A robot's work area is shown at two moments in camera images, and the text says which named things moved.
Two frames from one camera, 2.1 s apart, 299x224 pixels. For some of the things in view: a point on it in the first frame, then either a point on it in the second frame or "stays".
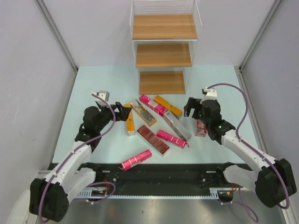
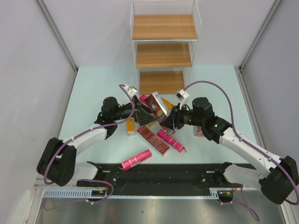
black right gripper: [192, 103] -> [174, 119]
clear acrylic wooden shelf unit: [165, 35] stays
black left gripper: [123, 112] -> [143, 115]
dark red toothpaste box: [155, 142] stays
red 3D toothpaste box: [201, 130] stays
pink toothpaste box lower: [136, 159] stays
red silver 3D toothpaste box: [177, 124] -> [157, 106]
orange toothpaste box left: [130, 122] stays
